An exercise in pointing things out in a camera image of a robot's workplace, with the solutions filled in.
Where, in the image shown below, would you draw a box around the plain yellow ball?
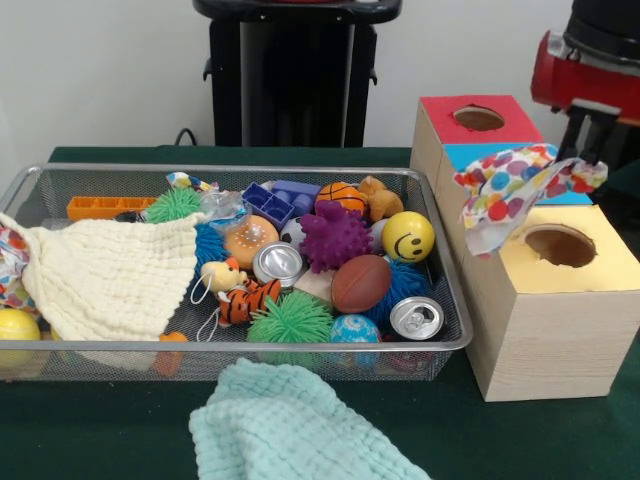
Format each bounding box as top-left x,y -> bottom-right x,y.
0,308 -> 43,373

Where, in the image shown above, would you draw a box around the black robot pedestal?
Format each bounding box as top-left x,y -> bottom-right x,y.
193,0 -> 403,149

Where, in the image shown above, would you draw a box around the green spiky ball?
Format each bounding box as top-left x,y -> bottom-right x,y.
247,292 -> 334,371

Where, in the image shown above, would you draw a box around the orange plastic tray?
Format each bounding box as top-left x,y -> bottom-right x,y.
67,196 -> 156,221

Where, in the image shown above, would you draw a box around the wooden box with three holes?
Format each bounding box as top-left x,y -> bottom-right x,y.
410,95 -> 640,403

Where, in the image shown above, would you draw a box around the shallow wire mesh bin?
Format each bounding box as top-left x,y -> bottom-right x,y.
0,163 -> 473,383

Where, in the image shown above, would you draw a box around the brown toy football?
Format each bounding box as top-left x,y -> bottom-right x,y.
331,254 -> 393,314

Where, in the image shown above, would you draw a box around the mint green knitted cloth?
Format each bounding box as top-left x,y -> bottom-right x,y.
190,358 -> 431,480

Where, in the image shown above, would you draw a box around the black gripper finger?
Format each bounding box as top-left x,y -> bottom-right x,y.
596,112 -> 617,166
564,106 -> 589,163

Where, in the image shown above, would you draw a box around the yellow smiley face ball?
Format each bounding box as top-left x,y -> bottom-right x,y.
382,211 -> 436,264

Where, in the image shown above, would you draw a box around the cream knitted cloth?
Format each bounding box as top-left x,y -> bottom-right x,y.
0,212 -> 206,346

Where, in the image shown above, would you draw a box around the silver drink can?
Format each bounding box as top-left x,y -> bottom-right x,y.
390,296 -> 445,341

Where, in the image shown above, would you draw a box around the orange toy basketball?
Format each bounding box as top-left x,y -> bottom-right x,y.
316,181 -> 369,215

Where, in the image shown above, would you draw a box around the blue globe ball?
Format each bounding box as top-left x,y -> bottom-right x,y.
330,314 -> 381,369

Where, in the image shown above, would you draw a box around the purple spiky ball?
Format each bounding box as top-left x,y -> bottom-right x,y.
298,200 -> 374,273

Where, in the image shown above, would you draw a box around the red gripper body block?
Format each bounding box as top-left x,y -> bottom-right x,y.
530,30 -> 640,119

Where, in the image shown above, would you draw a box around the orange tiger plush toy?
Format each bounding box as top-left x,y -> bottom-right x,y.
215,278 -> 283,327

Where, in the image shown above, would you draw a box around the colourful polka dot cloth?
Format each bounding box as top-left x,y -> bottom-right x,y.
453,144 -> 609,259

